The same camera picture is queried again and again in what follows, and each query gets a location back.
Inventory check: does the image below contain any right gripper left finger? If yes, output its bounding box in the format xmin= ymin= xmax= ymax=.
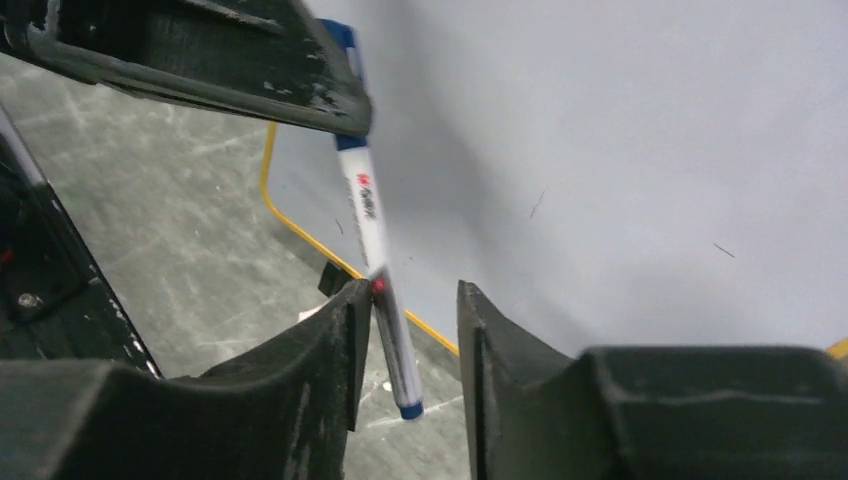
xmin=1 ymin=279 xmax=371 ymax=479

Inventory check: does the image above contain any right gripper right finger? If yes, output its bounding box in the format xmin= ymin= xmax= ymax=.
xmin=457 ymin=281 xmax=847 ymax=479

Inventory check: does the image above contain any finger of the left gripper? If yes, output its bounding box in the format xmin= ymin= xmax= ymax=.
xmin=1 ymin=0 xmax=373 ymax=136

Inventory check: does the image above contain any white blue whiteboard marker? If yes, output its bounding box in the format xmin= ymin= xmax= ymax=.
xmin=321 ymin=18 xmax=425 ymax=422

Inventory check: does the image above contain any yellow framed whiteboard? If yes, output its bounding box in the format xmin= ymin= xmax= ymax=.
xmin=259 ymin=0 xmax=848 ymax=362

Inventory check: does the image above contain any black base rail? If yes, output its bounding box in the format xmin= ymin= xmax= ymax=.
xmin=1 ymin=111 xmax=162 ymax=378

